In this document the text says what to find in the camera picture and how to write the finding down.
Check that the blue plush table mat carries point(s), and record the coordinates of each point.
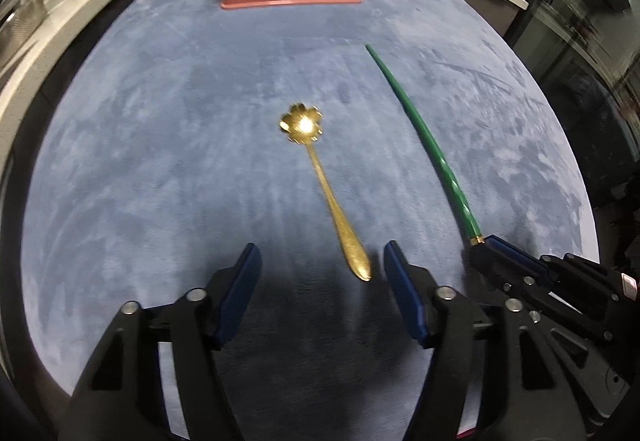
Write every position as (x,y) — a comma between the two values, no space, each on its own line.
(165,158)

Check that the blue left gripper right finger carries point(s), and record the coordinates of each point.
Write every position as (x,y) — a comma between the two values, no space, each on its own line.
(407,296)

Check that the gold flower spoon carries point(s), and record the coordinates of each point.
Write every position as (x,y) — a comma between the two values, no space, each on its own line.
(302,125)

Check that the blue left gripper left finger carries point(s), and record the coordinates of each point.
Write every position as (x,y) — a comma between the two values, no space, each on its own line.
(235,287)

